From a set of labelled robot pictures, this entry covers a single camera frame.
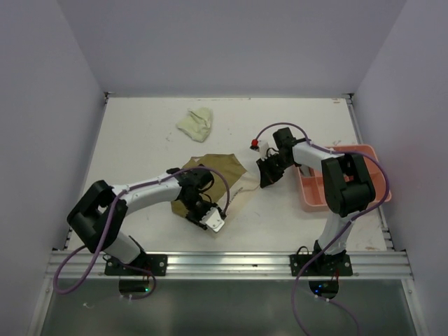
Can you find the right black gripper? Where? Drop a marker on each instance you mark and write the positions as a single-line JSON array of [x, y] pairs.
[[267, 176]]

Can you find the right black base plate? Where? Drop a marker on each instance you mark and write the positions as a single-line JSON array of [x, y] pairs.
[[324, 266]]

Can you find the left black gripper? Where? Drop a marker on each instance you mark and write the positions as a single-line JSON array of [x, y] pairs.
[[197, 218]]

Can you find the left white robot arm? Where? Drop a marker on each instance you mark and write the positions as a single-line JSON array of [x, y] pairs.
[[99, 214]]

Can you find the aluminium mounting rail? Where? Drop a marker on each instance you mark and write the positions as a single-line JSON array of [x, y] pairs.
[[379, 265]]

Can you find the pink divided tray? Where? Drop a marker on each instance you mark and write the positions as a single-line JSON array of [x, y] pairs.
[[310, 182]]

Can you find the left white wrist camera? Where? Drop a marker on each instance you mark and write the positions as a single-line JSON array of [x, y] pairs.
[[213, 220]]

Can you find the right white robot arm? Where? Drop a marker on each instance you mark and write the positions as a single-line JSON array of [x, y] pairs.
[[347, 186]]

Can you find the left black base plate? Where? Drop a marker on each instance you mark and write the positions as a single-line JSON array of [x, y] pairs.
[[156, 264]]

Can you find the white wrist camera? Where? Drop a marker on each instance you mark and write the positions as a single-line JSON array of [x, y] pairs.
[[213, 220], [260, 146]]

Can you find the olive and cream underwear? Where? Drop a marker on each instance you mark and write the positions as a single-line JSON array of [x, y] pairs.
[[233, 191]]

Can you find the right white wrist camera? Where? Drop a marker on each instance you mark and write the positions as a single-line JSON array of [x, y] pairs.
[[260, 146]]

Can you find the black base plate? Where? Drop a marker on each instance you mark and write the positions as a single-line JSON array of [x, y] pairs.
[[324, 266], [156, 264]]

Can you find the pale green underwear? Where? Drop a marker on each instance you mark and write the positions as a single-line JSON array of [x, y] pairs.
[[197, 124]]

